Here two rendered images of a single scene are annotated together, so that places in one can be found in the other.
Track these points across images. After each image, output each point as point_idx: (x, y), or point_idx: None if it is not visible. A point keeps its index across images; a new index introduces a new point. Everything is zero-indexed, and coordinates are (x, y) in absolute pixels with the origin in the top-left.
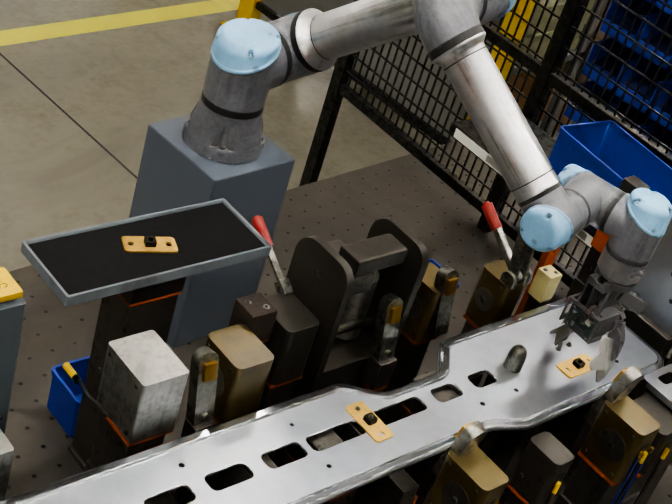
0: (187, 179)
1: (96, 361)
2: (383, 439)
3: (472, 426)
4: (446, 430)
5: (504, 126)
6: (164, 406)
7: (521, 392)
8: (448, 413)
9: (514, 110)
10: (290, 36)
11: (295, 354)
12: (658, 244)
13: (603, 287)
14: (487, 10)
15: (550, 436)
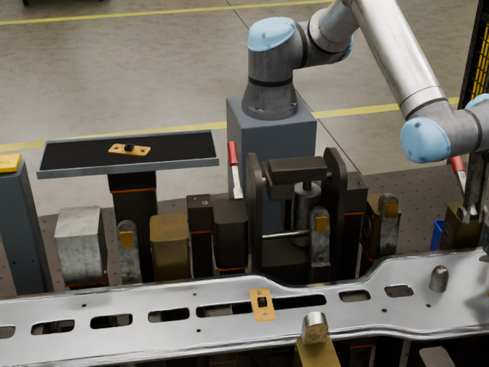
0: (236, 131)
1: None
2: (263, 320)
3: (310, 315)
4: (330, 325)
5: (388, 47)
6: (84, 258)
7: (432, 308)
8: (343, 312)
9: (401, 33)
10: (307, 27)
11: (230, 245)
12: None
13: None
14: None
15: (443, 352)
